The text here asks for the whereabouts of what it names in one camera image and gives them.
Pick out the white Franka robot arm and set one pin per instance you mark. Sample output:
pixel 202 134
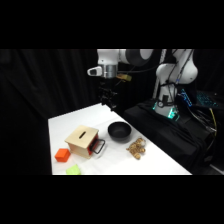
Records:
pixel 173 71

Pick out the teal backlit keyboard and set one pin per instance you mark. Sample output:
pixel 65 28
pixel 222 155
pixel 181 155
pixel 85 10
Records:
pixel 207 99

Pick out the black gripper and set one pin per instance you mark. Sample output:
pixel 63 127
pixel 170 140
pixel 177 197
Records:
pixel 106 92

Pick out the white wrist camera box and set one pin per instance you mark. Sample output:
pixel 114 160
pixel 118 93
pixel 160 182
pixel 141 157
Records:
pixel 95 71

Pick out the light green block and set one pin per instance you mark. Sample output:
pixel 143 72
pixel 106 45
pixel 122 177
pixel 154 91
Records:
pixel 73 170

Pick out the light wooden slotted box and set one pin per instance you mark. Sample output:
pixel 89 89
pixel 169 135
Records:
pixel 80 138

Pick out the black curtain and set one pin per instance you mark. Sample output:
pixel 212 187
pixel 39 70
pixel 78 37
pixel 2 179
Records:
pixel 43 86

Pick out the blue lit device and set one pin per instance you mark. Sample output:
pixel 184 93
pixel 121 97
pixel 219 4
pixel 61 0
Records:
pixel 186 97

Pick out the orange block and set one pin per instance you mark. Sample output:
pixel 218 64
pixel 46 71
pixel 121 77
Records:
pixel 62 155

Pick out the yellow tag on wrist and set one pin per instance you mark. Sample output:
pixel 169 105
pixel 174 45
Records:
pixel 124 77

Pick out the black bowl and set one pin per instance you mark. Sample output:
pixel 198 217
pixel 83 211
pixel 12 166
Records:
pixel 119 131

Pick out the black cloth-covered robot stand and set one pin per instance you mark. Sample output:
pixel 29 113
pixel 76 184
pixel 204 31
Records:
pixel 173 136

